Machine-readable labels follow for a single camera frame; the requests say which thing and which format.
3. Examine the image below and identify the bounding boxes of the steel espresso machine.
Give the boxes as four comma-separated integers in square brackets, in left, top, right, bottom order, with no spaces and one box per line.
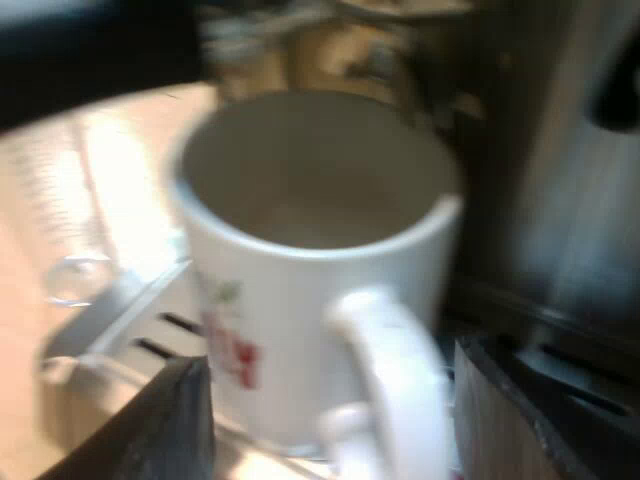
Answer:
[39,0,640,480]

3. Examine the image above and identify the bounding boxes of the white mug with red and black print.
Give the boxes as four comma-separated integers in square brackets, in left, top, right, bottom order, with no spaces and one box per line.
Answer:
[169,89,464,480]

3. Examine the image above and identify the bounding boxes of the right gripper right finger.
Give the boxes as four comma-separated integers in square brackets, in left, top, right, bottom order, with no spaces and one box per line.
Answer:
[453,333,640,480]

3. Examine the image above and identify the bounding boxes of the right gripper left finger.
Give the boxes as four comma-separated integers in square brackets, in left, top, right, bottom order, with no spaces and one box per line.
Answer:
[48,356,217,480]

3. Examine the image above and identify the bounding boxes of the clear measuring glass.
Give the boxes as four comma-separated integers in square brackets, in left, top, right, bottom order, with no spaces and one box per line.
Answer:
[0,117,166,309]

